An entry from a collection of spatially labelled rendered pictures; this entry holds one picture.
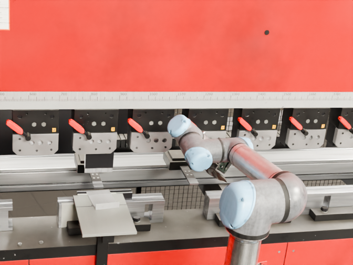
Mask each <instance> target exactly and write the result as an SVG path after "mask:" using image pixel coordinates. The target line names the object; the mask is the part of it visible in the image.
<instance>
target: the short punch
mask: <svg viewBox="0 0 353 265"><path fill-rule="evenodd" d="M113 157H114V151H113V152H112V153H110V154H85V173H91V172H112V168H113Z"/></svg>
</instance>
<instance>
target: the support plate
mask: <svg viewBox="0 0 353 265"><path fill-rule="evenodd" d="M112 196H113V197H114V199H115V201H116V202H119V204H120V205H119V207H118V208H109V209H99V210H96V209H95V208H94V207H81V206H91V205H92V202H91V200H90V198H89V197H88V195H76V196H73V200H74V204H75V208H76V213H77V217H78V221H79V225H80V230H81V234H82V237H101V236H119V235H136V234H137V231H136V228H135V226H134V223H133V220H132V218H131V215H130V212H129V209H128V207H127V205H126V201H125V199H124V196H123V194H122V193H115V194H112Z"/></svg>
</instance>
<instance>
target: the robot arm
mask: <svg viewBox="0 0 353 265"><path fill-rule="evenodd" d="M167 131H168V133H169V134H170V135H171V137H173V138H174V139H175V140H176V141H177V143H178V145H179V147H180V149H181V151H182V153H183V155H184V158H185V161H186V162H187V163H188V165H189V166H190V168H191V169H192V170H194V171H197V172H200V171H203V170H205V171H206V172H207V173H208V174H209V175H211V176H213V177H214V178H216V179H218V180H220V181H222V182H227V180H226V178H225V177H224V176H223V175H222V174H221V173H220V172H222V173H223V174H225V173H226V171H227V170H228V169H229V167H230V166H231V165H233V166H235V167H236V168H237V169H238V170H239V171H241V172H242V173H243V174H244V175H246V176H247V177H248V178H250V180H241V181H238V182H232V183H230V184H228V185H227V186H226V187H225V188H224V189H223V191H222V193H221V197H220V202H219V209H220V212H219V214H220V219H221V222H222V224H223V225H224V226H225V229H226V231H227V232H228V233H229V239H228V243H227V250H226V256H225V262H224V265H257V262H258V256H259V251H260V248H261V242H262V240H263V239H265V238H267V236H268V235H269V231H270V228H271V224H276V223H284V222H289V221H292V220H294V219H295V218H297V217H298V216H299V215H300V214H301V213H302V212H303V210H304V209H305V206H306V204H307V190H306V187H305V185H304V183H303V182H302V181H301V179H299V178H298V177H297V176H296V175H295V174H293V173H292V172H290V171H286V170H284V171H282V170H281V169H280V168H278V167H277V166H276V165H274V164H273V163H271V162H270V161H269V160H267V159H266V158H264V157H263V156H262V155H260V154H259V153H257V152H256V151H255V150H253V144H252V143H251V140H250V139H249V138H247V137H235V138H219V139H209V137H208V136H207V135H205V131H203V132H202V131H201V130H200V129H199V128H198V127H197V126H196V125H195V124H194V123H193V122H191V120H190V119H188V118H186V117H185V116H184V115H176V116H174V117H173V118H172V119H171V120H170V121H169V123H168V126H167Z"/></svg>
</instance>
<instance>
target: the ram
mask: <svg viewBox="0 0 353 265"><path fill-rule="evenodd" d="M0 92H353V0H10V30H0ZM346 107H353V100H193V101H0V109H166V108H346Z"/></svg>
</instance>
